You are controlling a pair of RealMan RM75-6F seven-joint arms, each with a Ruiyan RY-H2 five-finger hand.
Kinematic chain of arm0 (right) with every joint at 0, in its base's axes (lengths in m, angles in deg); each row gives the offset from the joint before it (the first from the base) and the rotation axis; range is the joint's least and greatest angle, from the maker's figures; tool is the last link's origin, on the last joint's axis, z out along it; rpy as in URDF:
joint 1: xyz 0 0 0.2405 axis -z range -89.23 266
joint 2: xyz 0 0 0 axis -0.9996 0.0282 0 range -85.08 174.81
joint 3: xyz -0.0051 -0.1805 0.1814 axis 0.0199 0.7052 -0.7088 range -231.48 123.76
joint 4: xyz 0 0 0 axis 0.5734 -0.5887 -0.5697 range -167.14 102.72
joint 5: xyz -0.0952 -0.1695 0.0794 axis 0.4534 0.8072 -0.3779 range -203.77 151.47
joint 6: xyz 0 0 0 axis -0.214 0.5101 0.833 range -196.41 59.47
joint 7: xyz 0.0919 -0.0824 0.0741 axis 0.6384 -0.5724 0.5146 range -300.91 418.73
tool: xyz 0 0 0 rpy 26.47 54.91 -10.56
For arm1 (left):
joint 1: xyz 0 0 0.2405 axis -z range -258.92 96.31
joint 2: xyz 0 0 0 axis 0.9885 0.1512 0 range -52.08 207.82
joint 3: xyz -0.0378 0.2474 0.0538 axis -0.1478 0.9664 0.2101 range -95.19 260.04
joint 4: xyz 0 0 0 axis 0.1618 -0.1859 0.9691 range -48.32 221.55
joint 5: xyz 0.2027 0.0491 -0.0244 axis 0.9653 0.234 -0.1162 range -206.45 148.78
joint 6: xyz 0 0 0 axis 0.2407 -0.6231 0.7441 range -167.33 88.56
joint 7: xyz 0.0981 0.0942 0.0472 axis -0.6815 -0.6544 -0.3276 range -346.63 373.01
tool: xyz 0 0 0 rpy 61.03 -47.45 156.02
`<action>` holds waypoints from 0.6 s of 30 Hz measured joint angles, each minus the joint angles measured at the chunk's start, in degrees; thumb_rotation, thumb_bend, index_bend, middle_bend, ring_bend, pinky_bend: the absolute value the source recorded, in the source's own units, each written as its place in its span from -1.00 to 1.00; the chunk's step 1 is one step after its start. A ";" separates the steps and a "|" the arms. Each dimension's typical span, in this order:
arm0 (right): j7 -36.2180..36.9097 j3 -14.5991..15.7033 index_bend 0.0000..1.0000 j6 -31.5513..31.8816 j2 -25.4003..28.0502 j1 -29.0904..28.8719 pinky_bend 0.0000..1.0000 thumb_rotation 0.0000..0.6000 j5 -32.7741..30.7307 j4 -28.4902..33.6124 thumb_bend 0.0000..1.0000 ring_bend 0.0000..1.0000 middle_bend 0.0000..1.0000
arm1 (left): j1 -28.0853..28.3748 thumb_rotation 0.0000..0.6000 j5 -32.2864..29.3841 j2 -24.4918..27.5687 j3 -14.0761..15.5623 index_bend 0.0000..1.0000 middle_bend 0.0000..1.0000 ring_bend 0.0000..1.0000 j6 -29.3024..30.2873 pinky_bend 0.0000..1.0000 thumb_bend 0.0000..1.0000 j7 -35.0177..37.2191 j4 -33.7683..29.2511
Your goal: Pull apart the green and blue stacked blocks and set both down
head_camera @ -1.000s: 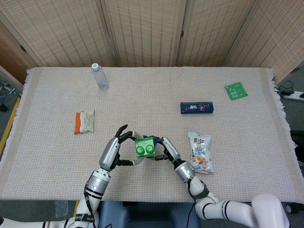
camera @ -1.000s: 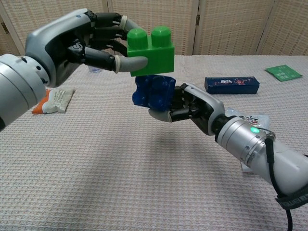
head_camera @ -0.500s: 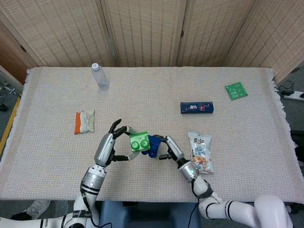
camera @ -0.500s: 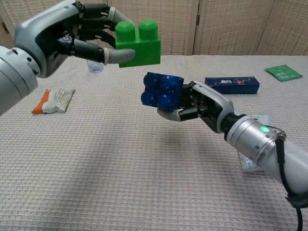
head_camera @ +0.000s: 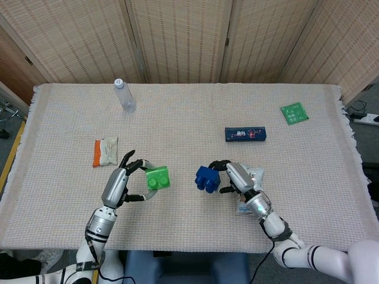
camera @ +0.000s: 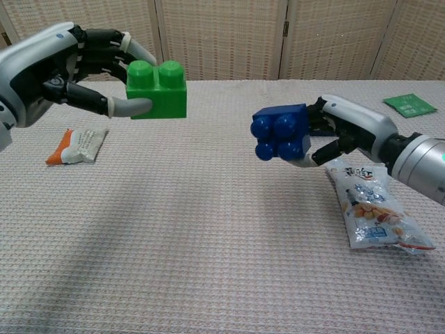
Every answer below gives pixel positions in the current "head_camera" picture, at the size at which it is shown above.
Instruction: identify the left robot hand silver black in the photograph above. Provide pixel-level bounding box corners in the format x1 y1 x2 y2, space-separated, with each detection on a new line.
101 149 162 209

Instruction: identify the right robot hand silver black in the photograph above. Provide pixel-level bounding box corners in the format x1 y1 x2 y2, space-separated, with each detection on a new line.
208 159 256 196

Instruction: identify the blue toy brick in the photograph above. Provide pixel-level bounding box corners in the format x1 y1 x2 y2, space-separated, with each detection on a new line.
193 165 223 195

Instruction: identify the green toy brick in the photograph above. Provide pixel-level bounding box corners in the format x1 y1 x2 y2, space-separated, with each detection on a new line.
145 166 172 191

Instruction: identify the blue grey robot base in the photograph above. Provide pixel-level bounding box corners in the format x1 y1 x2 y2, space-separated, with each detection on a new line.
123 250 252 284

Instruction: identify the white blue peanut snack bag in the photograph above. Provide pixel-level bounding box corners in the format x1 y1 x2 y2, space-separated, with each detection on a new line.
236 163 265 216

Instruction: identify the orange white snack packet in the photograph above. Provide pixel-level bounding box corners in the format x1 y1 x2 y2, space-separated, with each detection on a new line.
92 136 120 168

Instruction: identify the dark blue rectangular box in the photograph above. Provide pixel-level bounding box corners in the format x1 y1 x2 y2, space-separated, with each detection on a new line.
224 126 269 144

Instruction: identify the beige woven tablecloth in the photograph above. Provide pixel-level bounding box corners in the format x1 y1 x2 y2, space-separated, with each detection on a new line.
0 82 371 254

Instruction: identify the white robot torso column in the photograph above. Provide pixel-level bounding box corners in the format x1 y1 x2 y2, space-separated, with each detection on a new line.
102 250 124 280

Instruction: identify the green sachet packet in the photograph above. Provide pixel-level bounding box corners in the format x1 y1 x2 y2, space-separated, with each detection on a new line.
280 101 310 126

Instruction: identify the clear plastic water bottle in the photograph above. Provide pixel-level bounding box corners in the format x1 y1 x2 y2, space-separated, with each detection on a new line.
114 78 137 114

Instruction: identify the clear plastic bag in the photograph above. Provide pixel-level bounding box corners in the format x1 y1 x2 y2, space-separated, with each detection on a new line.
40 249 65 272

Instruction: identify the chrome chair base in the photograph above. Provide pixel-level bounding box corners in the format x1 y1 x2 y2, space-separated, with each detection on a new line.
0 99 20 140

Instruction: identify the white power strip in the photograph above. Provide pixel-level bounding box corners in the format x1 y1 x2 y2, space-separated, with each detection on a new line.
353 113 379 127

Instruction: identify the bamboo folding screen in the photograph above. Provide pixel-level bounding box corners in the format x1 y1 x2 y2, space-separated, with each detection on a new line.
0 0 379 104

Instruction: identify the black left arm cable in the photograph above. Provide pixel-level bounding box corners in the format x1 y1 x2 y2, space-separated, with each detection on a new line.
85 226 127 281

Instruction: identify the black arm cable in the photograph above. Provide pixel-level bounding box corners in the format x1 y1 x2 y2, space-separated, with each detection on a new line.
252 223 276 284
85 226 127 281

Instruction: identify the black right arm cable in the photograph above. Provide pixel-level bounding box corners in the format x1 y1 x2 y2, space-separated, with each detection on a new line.
252 223 276 284

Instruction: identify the black adapter with cable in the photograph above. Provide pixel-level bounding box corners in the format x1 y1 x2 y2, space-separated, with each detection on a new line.
346 100 368 118

